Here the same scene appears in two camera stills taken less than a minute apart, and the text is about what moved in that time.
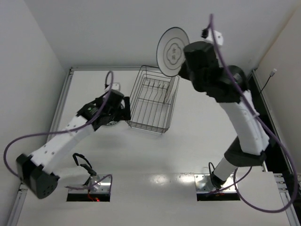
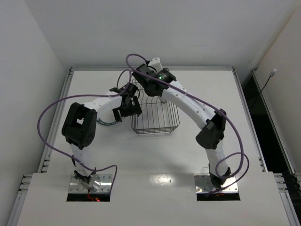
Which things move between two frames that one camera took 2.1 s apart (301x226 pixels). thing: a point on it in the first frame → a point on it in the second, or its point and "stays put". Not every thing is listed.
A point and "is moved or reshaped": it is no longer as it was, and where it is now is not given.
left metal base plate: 102,187 stays put
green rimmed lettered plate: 111,123 stays put
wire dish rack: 154,100 is moved or reshaped
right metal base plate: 203,184 stays put
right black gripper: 186,70 → 141,70
